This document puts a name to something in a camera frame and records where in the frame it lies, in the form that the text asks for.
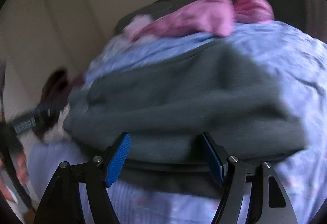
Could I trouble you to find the grey sweatpants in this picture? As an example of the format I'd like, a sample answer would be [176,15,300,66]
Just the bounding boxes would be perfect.
[63,41,307,198]

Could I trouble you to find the grey padded headboard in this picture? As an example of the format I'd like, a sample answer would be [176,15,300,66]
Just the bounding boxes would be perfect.
[113,0,239,35]

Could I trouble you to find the pink crumpled blanket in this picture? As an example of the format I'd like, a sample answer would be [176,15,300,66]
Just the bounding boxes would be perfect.
[123,0,274,41]

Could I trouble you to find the person left hand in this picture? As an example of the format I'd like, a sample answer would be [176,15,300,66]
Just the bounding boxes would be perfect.
[0,154,29,204]

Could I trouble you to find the maroon folded garment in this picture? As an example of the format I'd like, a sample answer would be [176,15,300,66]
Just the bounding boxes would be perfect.
[39,68,84,110]

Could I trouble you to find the blue floral bedspread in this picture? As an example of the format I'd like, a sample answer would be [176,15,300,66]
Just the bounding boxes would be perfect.
[28,22,326,223]

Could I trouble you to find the white folded garment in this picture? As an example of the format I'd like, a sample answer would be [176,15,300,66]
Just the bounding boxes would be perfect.
[43,104,72,143]

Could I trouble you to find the white louvered closet doors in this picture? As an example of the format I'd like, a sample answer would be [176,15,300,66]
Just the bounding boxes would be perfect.
[1,0,105,118]

